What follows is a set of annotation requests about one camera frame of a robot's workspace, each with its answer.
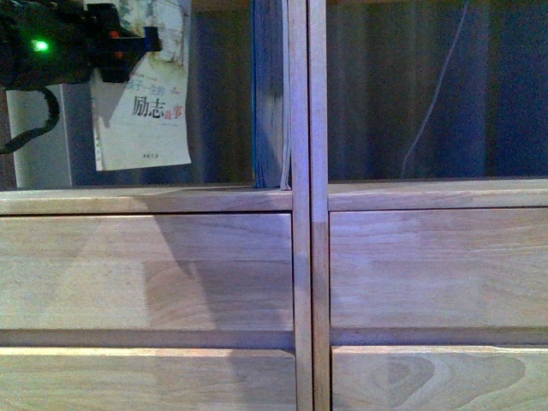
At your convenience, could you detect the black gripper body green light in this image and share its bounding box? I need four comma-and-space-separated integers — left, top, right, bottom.
1, 1, 128, 91

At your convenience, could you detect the black gripper finger with blue tip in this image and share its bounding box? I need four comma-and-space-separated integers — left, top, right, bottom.
111, 27, 162, 53

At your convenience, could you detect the white paperback book red spine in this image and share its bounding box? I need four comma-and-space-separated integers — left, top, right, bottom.
90, 1, 192, 171

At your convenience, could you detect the white pillar behind shelf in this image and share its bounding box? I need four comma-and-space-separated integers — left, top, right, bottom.
7, 84, 95, 189

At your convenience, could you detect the right wooden shelf unit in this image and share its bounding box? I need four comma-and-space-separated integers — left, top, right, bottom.
307, 1, 547, 410

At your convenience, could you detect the wooden shelf unit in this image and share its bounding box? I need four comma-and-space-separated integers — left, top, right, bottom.
307, 1, 547, 410
1, 1, 313, 410

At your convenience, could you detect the left wooden shelf unit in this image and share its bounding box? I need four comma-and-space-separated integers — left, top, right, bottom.
1, 1, 313, 410

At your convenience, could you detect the upright teal-covered book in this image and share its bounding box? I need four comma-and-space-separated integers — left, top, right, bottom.
251, 1, 291, 191

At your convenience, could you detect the upper left wooden drawer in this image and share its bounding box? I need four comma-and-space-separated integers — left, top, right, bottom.
1, 213, 294, 331

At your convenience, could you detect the wooden drawer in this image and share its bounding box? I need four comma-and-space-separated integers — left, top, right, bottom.
331, 346, 547, 410
1, 348, 297, 410
1, 213, 294, 331
330, 208, 547, 329

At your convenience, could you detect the lower left wooden drawer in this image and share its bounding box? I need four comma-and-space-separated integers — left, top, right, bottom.
1, 348, 297, 410

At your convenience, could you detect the upper right wooden drawer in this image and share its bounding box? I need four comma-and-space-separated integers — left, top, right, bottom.
330, 208, 547, 329

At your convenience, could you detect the lower right wooden drawer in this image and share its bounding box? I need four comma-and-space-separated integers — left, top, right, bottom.
331, 346, 547, 410

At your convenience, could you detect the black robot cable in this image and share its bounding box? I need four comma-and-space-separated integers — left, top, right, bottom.
0, 86, 60, 156

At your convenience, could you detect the thin white hanging cable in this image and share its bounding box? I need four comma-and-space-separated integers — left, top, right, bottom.
401, 0, 472, 179

